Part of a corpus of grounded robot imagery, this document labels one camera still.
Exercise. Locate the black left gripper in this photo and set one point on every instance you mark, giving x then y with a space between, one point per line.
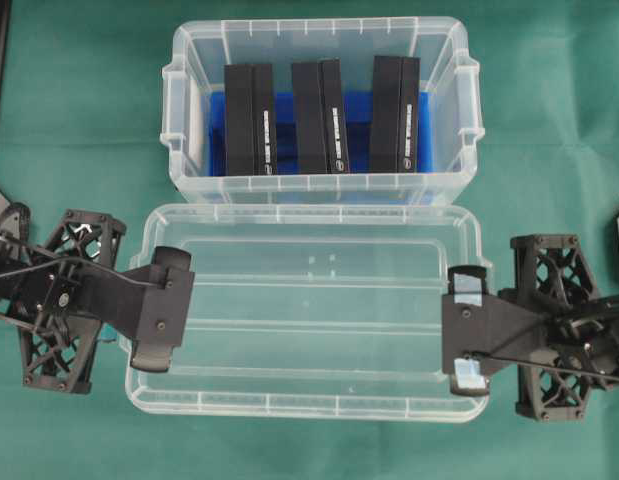
39 295

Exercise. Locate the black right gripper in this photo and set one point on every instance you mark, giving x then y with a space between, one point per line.
578 350

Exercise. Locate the clear plastic box lid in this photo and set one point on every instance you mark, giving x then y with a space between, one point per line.
360 340

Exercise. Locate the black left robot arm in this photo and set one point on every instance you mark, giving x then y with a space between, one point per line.
112 298

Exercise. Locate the clear plastic storage box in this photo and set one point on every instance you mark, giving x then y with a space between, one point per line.
450 124

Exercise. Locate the green table cloth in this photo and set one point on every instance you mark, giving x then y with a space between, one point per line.
80 118

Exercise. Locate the blue foam insert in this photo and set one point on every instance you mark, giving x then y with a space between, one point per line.
359 187

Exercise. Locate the black camera box left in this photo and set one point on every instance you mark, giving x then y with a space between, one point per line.
250 120

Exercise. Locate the black camera box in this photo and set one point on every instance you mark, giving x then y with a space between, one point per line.
250 120
319 112
393 146

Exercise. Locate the black camera box middle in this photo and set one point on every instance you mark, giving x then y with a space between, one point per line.
319 112

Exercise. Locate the black camera box right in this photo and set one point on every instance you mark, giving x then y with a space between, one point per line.
393 146

